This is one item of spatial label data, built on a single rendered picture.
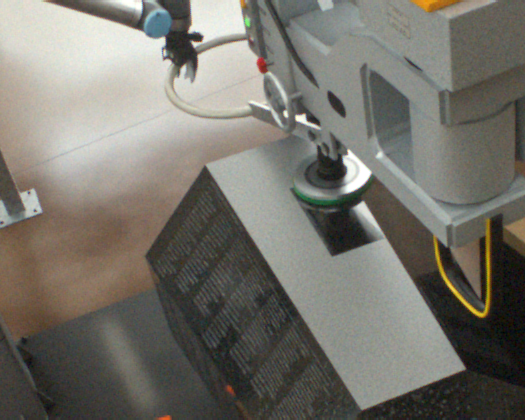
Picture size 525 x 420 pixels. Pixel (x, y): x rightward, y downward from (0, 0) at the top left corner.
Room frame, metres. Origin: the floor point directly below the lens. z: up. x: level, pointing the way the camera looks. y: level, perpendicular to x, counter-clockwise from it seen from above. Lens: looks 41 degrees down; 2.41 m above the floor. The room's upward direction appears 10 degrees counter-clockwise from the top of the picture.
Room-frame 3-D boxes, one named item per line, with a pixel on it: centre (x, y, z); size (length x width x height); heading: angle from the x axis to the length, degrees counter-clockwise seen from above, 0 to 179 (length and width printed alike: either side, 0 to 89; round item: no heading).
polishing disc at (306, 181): (2.05, -0.09, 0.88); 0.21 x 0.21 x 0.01
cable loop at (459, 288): (1.42, -0.31, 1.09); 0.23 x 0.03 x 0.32; 20
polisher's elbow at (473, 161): (1.43, -0.31, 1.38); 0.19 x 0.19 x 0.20
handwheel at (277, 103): (1.89, -0.02, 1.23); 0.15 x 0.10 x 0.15; 20
